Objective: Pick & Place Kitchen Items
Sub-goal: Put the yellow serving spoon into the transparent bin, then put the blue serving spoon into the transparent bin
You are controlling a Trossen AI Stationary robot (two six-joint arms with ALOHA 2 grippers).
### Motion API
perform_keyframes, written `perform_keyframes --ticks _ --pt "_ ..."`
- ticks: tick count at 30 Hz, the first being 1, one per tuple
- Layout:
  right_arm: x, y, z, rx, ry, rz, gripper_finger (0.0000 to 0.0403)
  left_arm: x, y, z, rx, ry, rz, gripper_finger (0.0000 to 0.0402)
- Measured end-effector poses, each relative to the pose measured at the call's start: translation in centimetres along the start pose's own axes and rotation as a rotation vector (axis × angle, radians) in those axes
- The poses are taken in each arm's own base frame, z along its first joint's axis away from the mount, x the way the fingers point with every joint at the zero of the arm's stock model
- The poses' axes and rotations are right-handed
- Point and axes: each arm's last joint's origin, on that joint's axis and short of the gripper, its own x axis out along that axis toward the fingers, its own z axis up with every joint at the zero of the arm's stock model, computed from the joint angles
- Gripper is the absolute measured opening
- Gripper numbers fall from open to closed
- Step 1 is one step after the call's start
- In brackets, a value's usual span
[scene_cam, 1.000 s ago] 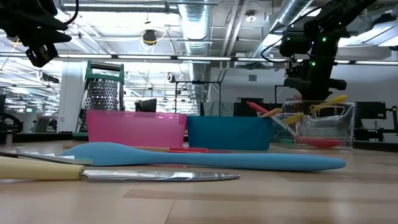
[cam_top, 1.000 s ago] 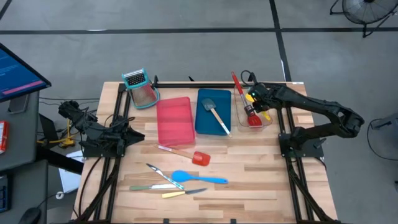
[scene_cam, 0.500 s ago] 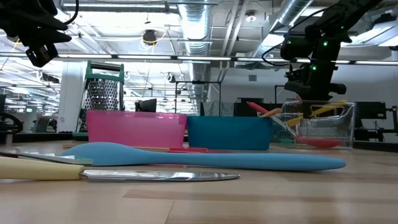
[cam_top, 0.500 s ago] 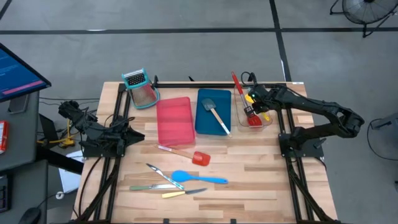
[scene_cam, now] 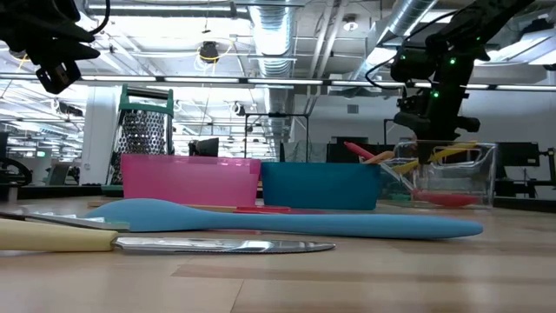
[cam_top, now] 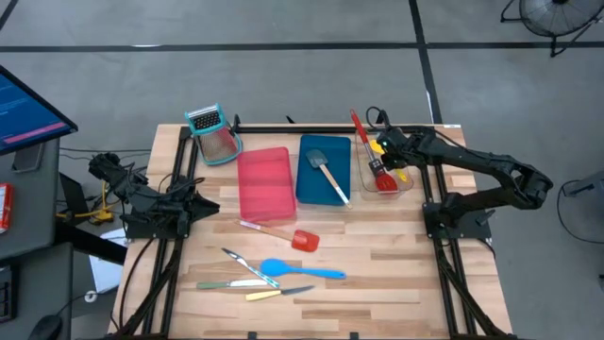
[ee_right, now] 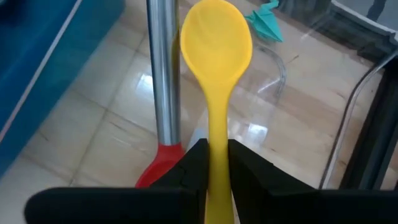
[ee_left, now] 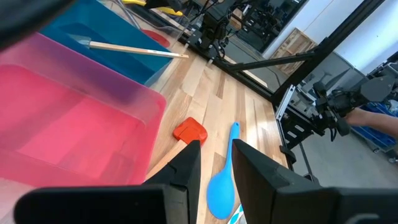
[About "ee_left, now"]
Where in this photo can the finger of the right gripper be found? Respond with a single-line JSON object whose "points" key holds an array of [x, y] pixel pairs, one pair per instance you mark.
{"points": [[161, 3]]}

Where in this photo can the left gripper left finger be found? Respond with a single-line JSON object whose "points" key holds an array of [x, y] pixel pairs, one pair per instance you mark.
{"points": [[174, 193]]}

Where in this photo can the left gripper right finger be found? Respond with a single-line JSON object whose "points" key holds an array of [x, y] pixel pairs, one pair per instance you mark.
{"points": [[264, 193]]}

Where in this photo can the yellow silicone spatula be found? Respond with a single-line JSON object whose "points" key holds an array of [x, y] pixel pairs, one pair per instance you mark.
{"points": [[171, 12]]}

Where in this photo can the red slotted spatula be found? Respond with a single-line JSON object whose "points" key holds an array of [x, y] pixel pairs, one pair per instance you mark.
{"points": [[157, 38]]}

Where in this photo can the blue silicone spoon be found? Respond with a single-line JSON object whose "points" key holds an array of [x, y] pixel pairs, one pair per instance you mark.
{"points": [[220, 193]]}

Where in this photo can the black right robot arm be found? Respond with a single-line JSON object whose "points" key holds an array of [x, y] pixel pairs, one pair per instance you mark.
{"points": [[213, 25]]}

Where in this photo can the person's forearm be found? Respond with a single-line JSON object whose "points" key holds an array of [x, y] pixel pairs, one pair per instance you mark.
{"points": [[373, 119]]}

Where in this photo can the clear plastic bin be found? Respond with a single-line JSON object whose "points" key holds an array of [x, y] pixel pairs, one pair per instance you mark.
{"points": [[174, 28]]}

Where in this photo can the blue-white patterned knife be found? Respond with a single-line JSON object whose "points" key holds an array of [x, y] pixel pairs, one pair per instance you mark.
{"points": [[236, 216]]}

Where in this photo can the blue plastic bin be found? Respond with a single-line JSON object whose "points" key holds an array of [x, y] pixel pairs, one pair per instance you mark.
{"points": [[118, 28]]}

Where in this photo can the pink translucent plastic bin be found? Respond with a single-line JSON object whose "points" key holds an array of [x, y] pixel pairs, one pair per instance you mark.
{"points": [[77, 124]]}

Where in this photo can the blue crate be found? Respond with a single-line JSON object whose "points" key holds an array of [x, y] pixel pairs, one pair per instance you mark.
{"points": [[376, 140]]}

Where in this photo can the wooden board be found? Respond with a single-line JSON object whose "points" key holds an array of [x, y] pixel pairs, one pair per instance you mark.
{"points": [[295, 49]]}

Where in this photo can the black metal rig frame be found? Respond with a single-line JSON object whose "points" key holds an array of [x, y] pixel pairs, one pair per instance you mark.
{"points": [[342, 31]]}

